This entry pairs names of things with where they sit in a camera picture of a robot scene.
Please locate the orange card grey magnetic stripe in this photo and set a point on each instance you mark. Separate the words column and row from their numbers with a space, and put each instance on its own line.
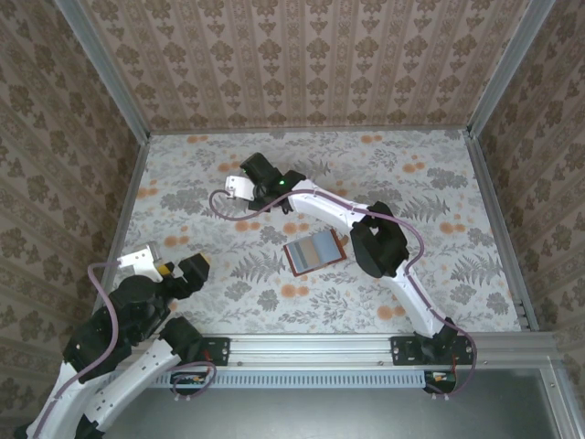
column 313, row 253

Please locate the brown card holder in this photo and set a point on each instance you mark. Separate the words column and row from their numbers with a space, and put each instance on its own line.
column 331, row 249

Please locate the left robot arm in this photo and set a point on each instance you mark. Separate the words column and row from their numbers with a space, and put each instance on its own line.
column 151, row 361

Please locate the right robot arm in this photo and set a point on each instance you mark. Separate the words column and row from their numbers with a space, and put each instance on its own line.
column 379, row 247

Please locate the floral patterned tablecloth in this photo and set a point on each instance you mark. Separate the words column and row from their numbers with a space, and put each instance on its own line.
column 256, row 320

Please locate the black connector board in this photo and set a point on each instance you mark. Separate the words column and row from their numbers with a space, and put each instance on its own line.
column 441, row 382
column 187, row 382

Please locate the grey metal panel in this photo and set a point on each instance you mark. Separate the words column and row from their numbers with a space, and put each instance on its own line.
column 320, row 411

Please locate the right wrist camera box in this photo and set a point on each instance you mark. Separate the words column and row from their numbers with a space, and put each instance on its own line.
column 237, row 186

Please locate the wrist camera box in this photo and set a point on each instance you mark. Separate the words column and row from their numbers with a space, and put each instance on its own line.
column 237, row 186
column 137, row 260

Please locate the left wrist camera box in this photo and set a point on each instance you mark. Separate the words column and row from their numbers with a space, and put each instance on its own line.
column 137, row 260

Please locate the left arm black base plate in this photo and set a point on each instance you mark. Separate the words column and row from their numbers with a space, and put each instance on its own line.
column 219, row 350

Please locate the aluminium side rail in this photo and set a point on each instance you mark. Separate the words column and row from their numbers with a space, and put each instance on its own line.
column 500, row 228
column 130, row 192

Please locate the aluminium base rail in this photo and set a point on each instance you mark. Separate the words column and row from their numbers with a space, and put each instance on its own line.
column 311, row 350

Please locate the aluminium frame post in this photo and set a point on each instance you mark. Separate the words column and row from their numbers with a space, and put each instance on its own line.
column 505, row 68
column 109, row 68

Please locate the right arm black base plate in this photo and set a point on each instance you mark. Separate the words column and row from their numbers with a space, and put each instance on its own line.
column 404, row 350

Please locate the aluminium lower frame bar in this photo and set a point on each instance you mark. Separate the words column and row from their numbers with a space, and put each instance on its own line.
column 555, row 402

